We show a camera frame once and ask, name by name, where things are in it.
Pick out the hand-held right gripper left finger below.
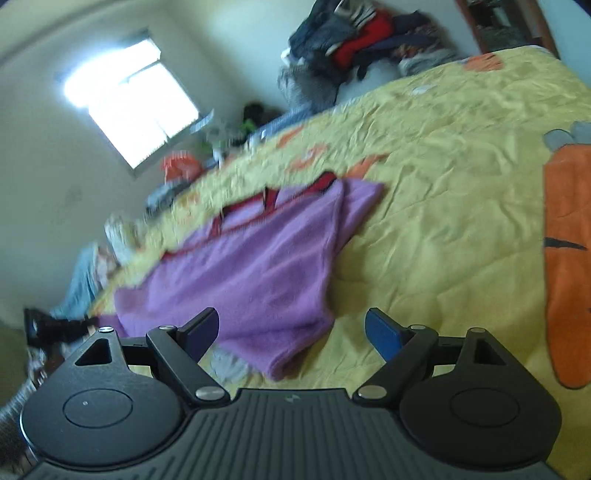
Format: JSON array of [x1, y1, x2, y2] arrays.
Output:
[[74, 307, 232, 409]]

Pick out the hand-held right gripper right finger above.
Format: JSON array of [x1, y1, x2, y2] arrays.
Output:
[[353, 308, 509, 408]]

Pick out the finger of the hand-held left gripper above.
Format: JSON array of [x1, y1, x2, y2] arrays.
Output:
[[25, 308, 99, 346]]

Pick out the purple sweater with red collar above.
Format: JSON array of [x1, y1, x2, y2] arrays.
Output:
[[98, 172, 387, 382]]

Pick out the folded patterned clothes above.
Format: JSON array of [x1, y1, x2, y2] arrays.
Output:
[[396, 28, 459, 78]]

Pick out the white quilted bag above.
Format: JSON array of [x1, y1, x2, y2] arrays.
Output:
[[104, 215, 145, 265]]

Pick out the black and white striped cloth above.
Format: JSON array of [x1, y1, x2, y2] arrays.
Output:
[[147, 182, 191, 214]]

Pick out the yellow carrot-print blanket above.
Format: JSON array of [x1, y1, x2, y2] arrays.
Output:
[[88, 46, 591, 480]]

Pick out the orange plastic bag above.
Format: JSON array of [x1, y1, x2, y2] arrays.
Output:
[[161, 152, 205, 182]]

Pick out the dark backpack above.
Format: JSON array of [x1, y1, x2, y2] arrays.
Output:
[[242, 102, 283, 124]]

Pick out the window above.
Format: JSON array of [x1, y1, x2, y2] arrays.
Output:
[[54, 30, 205, 179]]

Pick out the white plastic bag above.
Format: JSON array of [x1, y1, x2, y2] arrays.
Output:
[[336, 58, 403, 101]]

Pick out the red garment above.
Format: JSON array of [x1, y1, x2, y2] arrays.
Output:
[[331, 11, 394, 68]]

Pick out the black puffer jacket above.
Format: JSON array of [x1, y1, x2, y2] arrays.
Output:
[[288, 0, 357, 71]]

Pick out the dark navy garments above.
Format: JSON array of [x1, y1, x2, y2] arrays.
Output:
[[392, 11, 440, 48]]

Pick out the white garment with black trim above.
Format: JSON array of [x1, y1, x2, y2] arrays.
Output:
[[339, 0, 380, 29]]

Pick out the brown wooden door frame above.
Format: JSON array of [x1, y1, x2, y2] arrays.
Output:
[[455, 0, 563, 59]]

